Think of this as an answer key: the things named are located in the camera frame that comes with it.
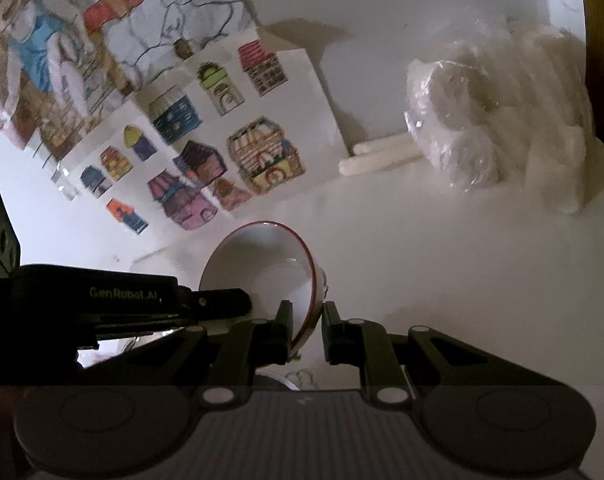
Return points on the colourful houses drawing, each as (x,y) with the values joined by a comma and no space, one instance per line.
(192,125)

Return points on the cartoon child with fan drawing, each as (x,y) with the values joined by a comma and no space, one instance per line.
(57,60)

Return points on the white foam block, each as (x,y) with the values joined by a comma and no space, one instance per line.
(557,185)

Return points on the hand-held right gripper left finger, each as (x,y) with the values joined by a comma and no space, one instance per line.
(282,335)

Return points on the clear bag of white rolls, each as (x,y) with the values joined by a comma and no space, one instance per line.
(457,125)

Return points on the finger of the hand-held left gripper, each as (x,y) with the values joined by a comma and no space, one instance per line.
(217,304)
(142,328)

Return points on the small white red-rimmed bowl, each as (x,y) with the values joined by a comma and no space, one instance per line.
(262,265)

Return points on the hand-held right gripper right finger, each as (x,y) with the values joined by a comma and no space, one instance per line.
(332,335)

